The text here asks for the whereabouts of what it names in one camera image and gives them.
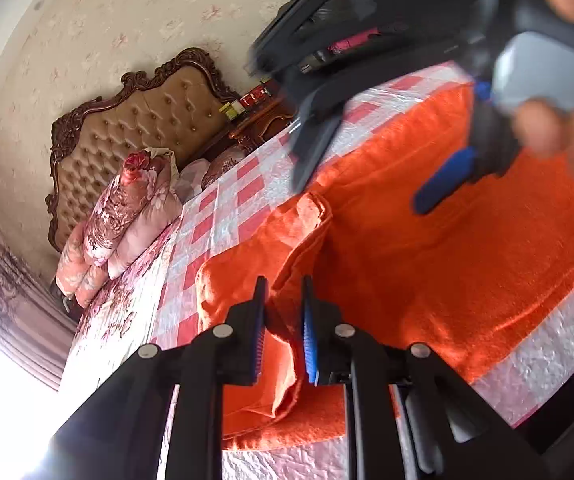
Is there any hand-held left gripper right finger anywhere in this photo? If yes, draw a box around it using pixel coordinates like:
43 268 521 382
301 275 550 480

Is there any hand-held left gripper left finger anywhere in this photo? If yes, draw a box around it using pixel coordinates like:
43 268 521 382
49 276 270 480

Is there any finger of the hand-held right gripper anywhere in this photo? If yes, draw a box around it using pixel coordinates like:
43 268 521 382
413 80 525 217
249 0 500 193

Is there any orange towel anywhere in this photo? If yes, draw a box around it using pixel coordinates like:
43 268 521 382
194 87 574 451

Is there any carved wooden nightstand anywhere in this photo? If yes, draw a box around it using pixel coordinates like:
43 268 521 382
227 102 298 156

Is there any red box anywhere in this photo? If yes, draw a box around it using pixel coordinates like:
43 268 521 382
239 87 273 109

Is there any maroon floral pillow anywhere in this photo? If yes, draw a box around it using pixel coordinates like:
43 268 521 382
201 146 248 191

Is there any pink checked plastic cover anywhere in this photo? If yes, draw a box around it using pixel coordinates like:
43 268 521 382
154 60 574 480

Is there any white striped pillow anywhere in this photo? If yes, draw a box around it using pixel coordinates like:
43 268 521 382
174 159 210 201

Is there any folded floral quilt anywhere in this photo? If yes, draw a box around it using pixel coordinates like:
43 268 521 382
56 147 183 308

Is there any tufted wooden headboard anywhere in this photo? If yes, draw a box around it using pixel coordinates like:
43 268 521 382
44 47 243 253

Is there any patterned curtain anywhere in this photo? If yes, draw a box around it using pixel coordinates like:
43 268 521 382
0 180 78 392

